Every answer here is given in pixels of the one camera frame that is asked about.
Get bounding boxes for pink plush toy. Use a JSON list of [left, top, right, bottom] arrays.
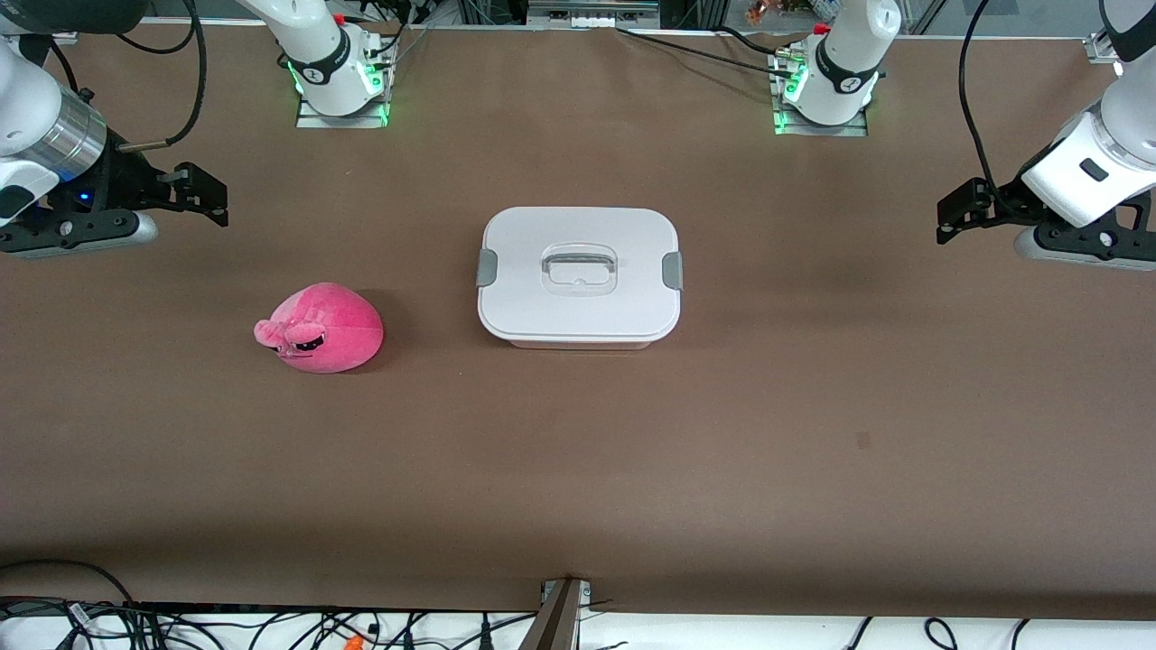
[[254, 283, 385, 374]]

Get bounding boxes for grey utensil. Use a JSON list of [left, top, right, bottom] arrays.
[[540, 250, 620, 281]]

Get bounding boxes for pink object behind bin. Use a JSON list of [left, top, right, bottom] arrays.
[[492, 334, 671, 352]]

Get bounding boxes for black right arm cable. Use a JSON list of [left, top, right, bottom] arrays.
[[50, 0, 209, 154]]

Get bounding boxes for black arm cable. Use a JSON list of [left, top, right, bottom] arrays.
[[957, 0, 1008, 204], [50, 0, 209, 154]]

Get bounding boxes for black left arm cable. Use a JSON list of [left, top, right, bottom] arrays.
[[957, 0, 1008, 204]]

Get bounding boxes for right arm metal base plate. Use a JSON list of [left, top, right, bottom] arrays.
[[296, 88, 392, 129]]

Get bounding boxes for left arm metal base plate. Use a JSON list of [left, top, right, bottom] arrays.
[[772, 50, 870, 138]]

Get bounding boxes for short black table cable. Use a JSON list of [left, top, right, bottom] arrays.
[[713, 25, 796, 60]]

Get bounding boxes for long black table cable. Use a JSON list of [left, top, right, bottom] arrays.
[[617, 26, 785, 79]]

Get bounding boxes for black arched floor cable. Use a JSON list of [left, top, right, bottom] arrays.
[[0, 559, 138, 608]]

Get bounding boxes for aluminium background frame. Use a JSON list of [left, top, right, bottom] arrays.
[[527, 0, 661, 29]]

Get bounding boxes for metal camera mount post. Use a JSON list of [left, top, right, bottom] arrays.
[[519, 578, 592, 650]]

